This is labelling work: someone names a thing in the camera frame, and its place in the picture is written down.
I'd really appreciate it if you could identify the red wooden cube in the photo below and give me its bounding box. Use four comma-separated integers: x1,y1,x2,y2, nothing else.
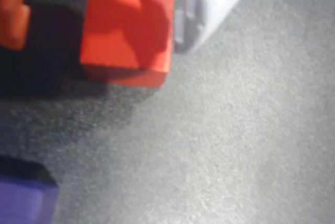
79,0,176,89

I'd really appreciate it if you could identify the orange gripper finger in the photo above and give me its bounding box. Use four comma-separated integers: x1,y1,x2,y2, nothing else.
0,0,31,51

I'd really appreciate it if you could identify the purple wooden cube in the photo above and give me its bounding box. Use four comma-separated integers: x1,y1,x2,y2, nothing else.
0,173,60,224

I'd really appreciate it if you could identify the black fabric mat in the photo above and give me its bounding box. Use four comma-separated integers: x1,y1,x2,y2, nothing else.
0,0,335,224

